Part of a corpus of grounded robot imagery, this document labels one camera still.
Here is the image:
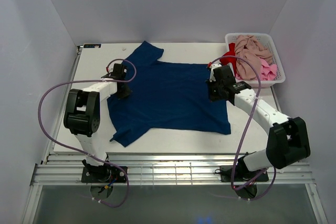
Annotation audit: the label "dark blue t shirt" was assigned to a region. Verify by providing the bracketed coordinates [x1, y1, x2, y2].
[107, 41, 231, 147]

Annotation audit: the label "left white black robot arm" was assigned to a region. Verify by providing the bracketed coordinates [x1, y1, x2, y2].
[64, 63, 131, 182]

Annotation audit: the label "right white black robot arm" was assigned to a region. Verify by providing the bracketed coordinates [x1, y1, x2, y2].
[206, 64, 311, 180]

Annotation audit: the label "red t shirt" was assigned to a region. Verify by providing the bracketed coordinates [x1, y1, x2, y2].
[220, 42, 236, 67]

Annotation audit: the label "blue white label sticker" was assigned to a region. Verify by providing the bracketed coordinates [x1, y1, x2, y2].
[83, 44, 101, 48]

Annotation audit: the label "beige pink t shirt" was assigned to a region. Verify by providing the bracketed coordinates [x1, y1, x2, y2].
[234, 35, 272, 81]

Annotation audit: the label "bright pink t shirt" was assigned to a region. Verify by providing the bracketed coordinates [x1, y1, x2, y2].
[235, 59, 278, 81]

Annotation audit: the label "white perforated plastic basket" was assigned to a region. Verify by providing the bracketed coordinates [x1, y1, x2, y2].
[225, 33, 286, 88]

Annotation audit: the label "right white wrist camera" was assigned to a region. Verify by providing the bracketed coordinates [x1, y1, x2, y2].
[207, 62, 222, 82]

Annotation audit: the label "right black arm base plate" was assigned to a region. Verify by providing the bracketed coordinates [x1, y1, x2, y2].
[215, 165, 269, 182]

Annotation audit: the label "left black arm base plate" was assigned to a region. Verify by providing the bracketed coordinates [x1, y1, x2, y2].
[81, 166, 128, 184]

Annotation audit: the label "aluminium frame rails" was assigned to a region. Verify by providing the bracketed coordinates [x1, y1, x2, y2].
[30, 153, 316, 186]

